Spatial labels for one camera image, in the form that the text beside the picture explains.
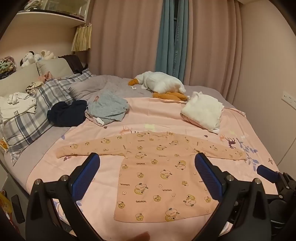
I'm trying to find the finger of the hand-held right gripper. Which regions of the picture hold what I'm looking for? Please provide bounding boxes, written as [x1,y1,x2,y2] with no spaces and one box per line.
[257,164,284,184]

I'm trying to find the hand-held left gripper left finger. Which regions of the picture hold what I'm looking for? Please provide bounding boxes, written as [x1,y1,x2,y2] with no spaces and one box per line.
[25,152,101,241]

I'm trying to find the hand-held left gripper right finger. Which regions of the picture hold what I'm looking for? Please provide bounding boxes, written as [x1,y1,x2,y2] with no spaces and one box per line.
[194,152,271,241]

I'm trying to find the pink cartoon print shirt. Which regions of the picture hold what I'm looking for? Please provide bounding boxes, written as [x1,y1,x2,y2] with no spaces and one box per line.
[56,130,247,223]

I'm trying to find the white folded clothes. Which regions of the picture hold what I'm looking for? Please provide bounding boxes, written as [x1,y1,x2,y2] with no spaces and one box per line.
[180,91,225,135]

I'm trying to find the white clothes pile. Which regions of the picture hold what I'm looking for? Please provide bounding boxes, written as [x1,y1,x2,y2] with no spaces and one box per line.
[0,92,37,121]

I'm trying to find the person's left hand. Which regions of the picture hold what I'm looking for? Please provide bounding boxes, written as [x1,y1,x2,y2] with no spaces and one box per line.
[129,232,151,241]

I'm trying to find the bed with grey sheet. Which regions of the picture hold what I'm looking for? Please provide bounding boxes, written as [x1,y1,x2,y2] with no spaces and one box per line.
[5,74,236,186]

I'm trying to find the pale pink garment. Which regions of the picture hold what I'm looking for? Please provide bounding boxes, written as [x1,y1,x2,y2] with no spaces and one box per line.
[85,110,105,127]

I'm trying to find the navy garment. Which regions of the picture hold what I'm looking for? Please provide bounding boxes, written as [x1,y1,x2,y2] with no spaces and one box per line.
[47,100,88,127]

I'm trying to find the grey-blue garment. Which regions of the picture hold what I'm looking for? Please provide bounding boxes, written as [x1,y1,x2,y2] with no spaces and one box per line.
[87,89,129,122]

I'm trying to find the black phone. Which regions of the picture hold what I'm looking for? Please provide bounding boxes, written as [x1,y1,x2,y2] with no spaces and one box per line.
[11,195,25,224]

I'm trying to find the large plaid pillow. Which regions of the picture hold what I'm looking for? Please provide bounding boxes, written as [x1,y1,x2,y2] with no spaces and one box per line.
[0,79,70,161]

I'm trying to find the pink printed blanket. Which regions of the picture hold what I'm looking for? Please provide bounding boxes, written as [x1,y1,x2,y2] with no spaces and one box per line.
[25,96,281,241]

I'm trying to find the grey pillow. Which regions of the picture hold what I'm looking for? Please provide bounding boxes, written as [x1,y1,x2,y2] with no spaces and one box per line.
[69,80,110,100]

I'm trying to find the yellow plastic bag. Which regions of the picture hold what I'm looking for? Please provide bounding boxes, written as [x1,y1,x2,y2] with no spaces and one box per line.
[0,138,9,154]

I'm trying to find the small plaid pillow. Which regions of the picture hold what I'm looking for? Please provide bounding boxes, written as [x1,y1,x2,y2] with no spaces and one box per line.
[57,68,96,93]

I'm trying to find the printed cream garment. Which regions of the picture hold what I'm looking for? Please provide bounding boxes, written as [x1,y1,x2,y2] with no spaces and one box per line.
[25,81,45,95]

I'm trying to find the white goose plush toy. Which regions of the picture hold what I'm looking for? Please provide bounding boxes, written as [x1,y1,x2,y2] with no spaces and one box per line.
[128,71,188,101]

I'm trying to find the brown cloth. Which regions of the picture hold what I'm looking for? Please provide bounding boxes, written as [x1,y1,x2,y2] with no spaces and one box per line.
[58,55,89,75]

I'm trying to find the beige headboard cushion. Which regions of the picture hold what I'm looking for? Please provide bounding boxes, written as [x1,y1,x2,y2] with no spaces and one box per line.
[0,62,40,98]
[37,58,75,78]

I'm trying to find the floral crochet cushion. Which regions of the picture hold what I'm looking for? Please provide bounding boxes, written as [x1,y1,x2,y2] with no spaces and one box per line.
[0,56,18,80]

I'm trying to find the teal curtain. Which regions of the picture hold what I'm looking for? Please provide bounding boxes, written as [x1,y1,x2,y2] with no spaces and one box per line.
[155,0,189,84]

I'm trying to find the pink curtain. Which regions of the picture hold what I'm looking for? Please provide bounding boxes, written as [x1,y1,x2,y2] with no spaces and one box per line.
[89,0,245,107]

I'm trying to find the white shelf cabinet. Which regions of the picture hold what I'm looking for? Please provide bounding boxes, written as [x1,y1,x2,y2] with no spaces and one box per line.
[16,0,92,26]

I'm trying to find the white wall socket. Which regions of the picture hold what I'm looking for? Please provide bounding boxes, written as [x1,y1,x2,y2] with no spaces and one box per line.
[281,91,296,105]

